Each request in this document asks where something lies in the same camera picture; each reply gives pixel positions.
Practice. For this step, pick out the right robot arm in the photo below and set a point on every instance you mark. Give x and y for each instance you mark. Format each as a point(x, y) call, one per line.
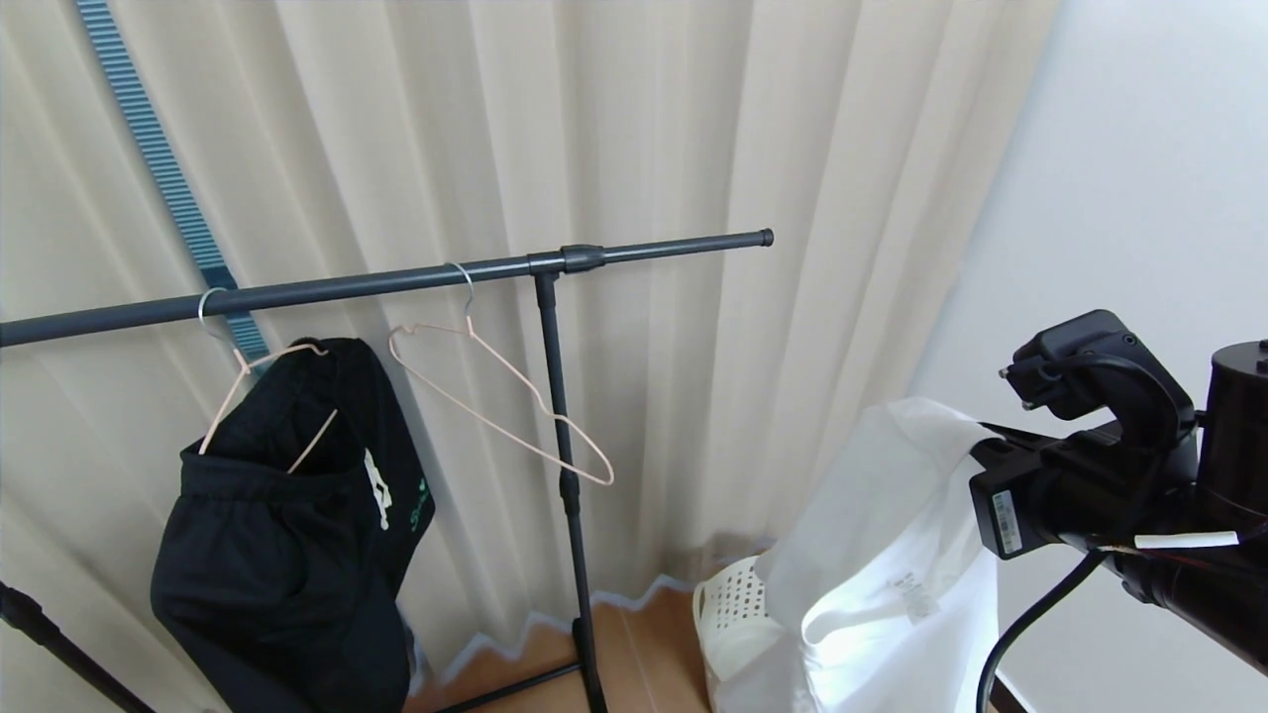
point(1228, 475)

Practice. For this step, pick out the black garment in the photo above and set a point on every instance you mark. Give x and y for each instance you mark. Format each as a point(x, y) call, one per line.
point(277, 574)

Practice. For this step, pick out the white garment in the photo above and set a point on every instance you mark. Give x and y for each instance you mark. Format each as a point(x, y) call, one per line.
point(892, 555)

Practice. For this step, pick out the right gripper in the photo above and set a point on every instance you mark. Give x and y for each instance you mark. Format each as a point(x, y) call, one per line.
point(1070, 495)

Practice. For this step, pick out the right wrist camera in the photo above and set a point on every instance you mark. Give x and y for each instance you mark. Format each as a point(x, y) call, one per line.
point(1100, 366)

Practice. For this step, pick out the pink clothes hanger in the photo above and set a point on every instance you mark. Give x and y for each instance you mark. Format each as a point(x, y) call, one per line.
point(223, 411)
point(495, 421)

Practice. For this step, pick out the white laundry basket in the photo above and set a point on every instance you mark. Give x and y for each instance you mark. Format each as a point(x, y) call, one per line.
point(733, 604)

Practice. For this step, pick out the black clothes rack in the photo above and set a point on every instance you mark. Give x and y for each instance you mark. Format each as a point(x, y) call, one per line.
point(396, 280)

